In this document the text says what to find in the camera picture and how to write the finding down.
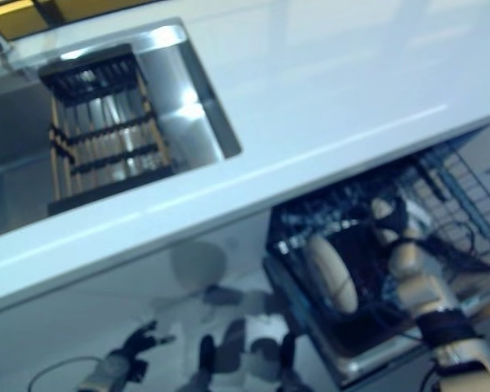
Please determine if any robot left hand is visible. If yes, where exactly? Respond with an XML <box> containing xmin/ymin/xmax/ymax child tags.
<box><xmin>120</xmin><ymin>320</ymin><xmax>177</xmax><ymax>357</ymax></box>

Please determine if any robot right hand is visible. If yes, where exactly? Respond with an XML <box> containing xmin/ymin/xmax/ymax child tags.
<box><xmin>367</xmin><ymin>195</ymin><xmax>416</xmax><ymax>247</ymax></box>

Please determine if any black robot left foot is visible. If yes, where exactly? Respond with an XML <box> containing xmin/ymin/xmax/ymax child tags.
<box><xmin>198</xmin><ymin>334</ymin><xmax>216</xmax><ymax>375</ymax></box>

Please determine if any white cabinet door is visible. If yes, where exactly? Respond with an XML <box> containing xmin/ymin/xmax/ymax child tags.
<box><xmin>0</xmin><ymin>210</ymin><xmax>278</xmax><ymax>344</ymax></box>

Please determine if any black dish rack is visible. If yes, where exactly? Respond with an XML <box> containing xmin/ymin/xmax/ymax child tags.
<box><xmin>38</xmin><ymin>42</ymin><xmax>181</xmax><ymax>217</ymax></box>

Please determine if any stainless steel sink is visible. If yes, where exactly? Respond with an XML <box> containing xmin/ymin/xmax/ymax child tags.
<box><xmin>0</xmin><ymin>18</ymin><xmax>245</xmax><ymax>242</ymax></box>

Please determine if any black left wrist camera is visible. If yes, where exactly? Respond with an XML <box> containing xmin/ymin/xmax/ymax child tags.
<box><xmin>128</xmin><ymin>358</ymin><xmax>149</xmax><ymax>385</ymax></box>

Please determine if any black wire dishwasher rack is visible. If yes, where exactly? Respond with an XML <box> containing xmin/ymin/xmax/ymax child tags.
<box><xmin>267</xmin><ymin>141</ymin><xmax>490</xmax><ymax>323</ymax></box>

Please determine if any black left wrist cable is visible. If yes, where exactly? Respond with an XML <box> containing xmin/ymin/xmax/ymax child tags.
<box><xmin>27</xmin><ymin>356</ymin><xmax>104</xmax><ymax>392</ymax></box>

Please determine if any yellow backlit window wall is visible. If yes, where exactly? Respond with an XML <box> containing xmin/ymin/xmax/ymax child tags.
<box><xmin>0</xmin><ymin>0</ymin><xmax>156</xmax><ymax>41</ymax></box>

